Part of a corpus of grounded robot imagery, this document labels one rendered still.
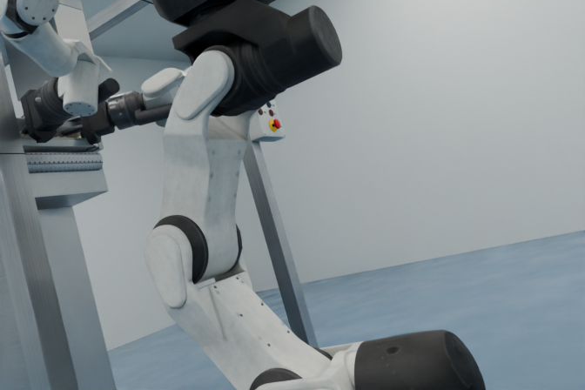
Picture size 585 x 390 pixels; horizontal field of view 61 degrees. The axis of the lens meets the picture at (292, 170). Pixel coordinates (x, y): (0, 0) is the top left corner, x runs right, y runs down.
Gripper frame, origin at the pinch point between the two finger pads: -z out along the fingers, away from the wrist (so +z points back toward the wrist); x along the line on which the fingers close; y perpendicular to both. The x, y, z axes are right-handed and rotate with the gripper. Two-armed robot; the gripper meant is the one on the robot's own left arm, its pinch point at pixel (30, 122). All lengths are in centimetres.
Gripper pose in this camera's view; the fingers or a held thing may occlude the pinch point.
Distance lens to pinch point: 132.9
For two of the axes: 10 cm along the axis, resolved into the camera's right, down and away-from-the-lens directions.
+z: 7.6, -3.0, -5.7
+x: 2.9, 9.5, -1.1
